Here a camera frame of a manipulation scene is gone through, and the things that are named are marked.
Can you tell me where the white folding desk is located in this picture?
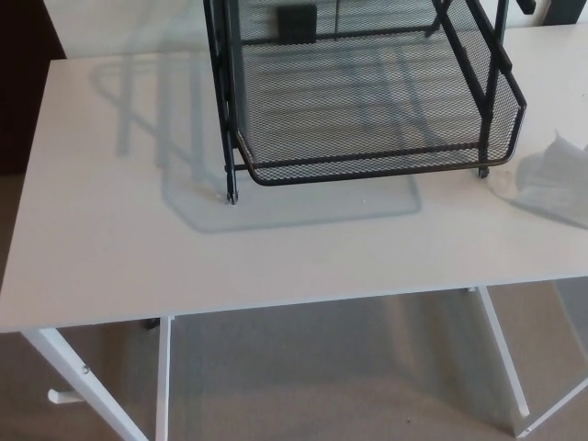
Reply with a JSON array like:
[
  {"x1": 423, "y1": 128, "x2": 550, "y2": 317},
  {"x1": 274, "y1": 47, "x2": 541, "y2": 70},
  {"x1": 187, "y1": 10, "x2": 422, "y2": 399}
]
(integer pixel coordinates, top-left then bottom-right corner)
[{"x1": 0, "y1": 21, "x2": 588, "y2": 441}]

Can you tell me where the dark brown wooden furniture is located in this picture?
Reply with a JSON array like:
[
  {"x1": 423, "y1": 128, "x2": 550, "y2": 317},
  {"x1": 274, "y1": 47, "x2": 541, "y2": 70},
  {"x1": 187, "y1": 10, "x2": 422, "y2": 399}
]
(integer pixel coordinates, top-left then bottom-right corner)
[{"x1": 0, "y1": 0, "x2": 68, "y2": 176}]

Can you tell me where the dark chair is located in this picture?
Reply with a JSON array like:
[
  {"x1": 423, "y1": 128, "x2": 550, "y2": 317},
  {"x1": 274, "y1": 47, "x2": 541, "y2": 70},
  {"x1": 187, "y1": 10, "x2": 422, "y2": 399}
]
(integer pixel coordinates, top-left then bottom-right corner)
[{"x1": 515, "y1": 0, "x2": 588, "y2": 28}]

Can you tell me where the black mesh file tray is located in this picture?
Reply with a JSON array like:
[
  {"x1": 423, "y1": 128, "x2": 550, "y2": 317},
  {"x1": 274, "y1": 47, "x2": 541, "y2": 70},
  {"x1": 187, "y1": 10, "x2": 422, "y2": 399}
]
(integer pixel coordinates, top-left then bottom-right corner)
[{"x1": 202, "y1": 0, "x2": 527, "y2": 207}]

